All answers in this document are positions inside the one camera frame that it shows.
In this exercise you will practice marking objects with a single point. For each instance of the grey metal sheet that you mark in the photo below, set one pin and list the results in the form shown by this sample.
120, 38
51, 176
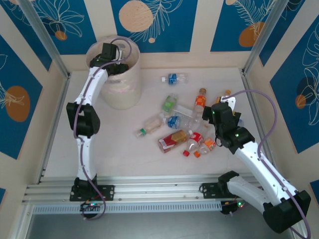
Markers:
159, 226

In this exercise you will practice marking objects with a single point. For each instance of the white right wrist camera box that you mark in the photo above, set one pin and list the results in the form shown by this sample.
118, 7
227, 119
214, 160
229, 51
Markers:
230, 100

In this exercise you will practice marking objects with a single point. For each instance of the aluminium side rail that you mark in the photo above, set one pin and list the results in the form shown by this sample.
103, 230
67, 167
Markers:
248, 82
49, 149

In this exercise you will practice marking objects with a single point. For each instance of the red yellow label tea bottle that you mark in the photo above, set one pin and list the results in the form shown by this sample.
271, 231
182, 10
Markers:
172, 140

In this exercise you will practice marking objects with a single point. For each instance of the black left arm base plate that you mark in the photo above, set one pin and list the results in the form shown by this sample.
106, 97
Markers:
107, 191

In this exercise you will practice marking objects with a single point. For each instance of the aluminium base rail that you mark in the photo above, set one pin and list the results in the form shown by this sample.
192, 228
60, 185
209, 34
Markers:
159, 189

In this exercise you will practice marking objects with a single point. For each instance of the green label clear bottle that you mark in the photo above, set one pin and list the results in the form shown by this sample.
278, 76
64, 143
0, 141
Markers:
168, 104

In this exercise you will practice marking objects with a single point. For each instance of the small clear plastic container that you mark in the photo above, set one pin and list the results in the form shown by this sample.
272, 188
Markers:
160, 115

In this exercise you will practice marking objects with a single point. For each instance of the clear square plastic bottle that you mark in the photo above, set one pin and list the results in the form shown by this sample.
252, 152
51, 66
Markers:
184, 110

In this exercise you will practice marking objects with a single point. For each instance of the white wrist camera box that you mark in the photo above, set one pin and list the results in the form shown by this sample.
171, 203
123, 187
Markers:
120, 53
230, 100

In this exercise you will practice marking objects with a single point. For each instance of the red label bottle red cap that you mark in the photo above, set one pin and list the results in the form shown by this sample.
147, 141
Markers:
195, 139

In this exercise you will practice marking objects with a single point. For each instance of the orange label bottle brown cap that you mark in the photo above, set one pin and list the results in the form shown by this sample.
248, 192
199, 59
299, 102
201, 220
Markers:
200, 100

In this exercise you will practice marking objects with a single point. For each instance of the yellow label orange juice bottle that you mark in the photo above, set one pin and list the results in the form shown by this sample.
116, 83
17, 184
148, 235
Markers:
227, 92

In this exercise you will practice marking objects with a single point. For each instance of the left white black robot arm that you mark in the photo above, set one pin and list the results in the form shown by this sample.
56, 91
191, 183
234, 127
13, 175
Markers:
86, 154

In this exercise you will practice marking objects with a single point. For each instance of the peach drink bottle green cap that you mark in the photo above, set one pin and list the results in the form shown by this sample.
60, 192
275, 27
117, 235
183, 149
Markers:
152, 125

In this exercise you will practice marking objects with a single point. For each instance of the blue label water bottle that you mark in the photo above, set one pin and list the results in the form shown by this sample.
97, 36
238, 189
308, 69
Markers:
173, 121
172, 78

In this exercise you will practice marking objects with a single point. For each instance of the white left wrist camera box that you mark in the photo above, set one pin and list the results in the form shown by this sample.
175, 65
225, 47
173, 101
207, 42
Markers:
120, 53

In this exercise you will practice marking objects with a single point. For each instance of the aluminium frame post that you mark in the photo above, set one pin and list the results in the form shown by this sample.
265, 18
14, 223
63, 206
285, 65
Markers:
34, 15
269, 25

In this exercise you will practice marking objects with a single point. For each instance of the beige plastic waste bin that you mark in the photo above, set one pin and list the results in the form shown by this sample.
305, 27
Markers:
122, 94

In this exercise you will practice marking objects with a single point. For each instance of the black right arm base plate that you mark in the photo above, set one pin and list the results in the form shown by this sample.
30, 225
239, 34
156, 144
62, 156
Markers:
209, 190

